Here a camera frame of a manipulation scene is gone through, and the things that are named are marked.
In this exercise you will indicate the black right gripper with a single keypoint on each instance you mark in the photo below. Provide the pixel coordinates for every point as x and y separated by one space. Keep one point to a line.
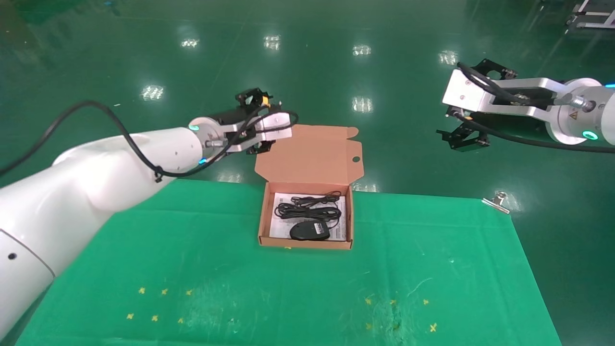
499 122

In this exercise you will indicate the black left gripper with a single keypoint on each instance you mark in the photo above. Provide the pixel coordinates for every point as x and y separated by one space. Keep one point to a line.
235 115

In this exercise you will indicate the black computer mouse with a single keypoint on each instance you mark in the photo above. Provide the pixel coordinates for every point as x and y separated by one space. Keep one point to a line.
307 231

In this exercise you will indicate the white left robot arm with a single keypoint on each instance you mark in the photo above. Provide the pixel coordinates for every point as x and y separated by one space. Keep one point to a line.
96 178

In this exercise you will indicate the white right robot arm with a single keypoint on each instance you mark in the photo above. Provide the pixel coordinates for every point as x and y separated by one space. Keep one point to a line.
600 110

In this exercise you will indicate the brown cardboard box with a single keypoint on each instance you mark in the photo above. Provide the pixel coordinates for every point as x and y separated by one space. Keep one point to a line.
307 154

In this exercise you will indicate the silver binder clip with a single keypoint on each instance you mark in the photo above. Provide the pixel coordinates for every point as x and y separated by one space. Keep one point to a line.
495 203

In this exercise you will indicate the white printed instruction sheet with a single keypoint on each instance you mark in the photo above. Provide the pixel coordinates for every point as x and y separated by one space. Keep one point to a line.
278 230

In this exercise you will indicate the green tablecloth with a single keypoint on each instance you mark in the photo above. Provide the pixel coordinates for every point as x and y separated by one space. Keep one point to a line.
288 288

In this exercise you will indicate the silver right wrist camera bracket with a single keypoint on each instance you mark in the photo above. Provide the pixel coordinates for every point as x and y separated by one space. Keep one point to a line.
471 93

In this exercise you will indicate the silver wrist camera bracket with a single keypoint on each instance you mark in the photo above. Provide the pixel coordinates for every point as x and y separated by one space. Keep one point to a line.
471 93
278 122

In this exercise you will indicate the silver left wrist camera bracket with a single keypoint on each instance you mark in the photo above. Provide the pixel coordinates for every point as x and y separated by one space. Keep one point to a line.
278 122

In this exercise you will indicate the white wheeled frame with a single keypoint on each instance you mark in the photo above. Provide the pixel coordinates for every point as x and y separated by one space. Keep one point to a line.
596 26

